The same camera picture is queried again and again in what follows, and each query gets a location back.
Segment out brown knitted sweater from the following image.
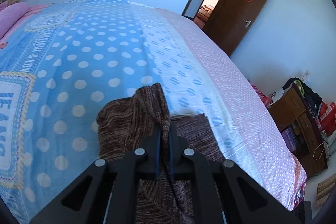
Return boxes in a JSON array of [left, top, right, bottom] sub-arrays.
[[96, 83, 224, 223]]

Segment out black clothes on cabinet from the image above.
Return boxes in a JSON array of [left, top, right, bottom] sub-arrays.
[[282, 77, 322, 115]]

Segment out pink patterned bed sheet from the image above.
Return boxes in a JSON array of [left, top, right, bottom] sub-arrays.
[[158, 9, 306, 210]]

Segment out brown wooden cabinet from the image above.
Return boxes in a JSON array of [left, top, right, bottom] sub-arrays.
[[268, 86, 327, 178]]

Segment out wooden slat pieces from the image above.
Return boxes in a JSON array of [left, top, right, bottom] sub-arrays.
[[315, 174, 336, 207]]

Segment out red shoe box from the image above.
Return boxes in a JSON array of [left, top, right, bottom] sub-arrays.
[[319, 101, 336, 136]]

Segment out blue polka dot blanket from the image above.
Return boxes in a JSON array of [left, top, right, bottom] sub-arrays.
[[0, 0, 253, 224]]

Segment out brown wooden door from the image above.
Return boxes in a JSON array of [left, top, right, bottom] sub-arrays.
[[203, 0, 268, 56]]

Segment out folded purple quilt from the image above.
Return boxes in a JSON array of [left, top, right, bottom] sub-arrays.
[[0, 2, 29, 38]]

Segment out white cable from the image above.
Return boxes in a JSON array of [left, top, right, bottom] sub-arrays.
[[313, 142, 332, 162]]

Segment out white wall socket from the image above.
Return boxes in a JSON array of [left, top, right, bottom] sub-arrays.
[[303, 70, 310, 78]]

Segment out silver door handle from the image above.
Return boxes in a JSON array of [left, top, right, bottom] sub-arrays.
[[243, 19, 251, 28]]

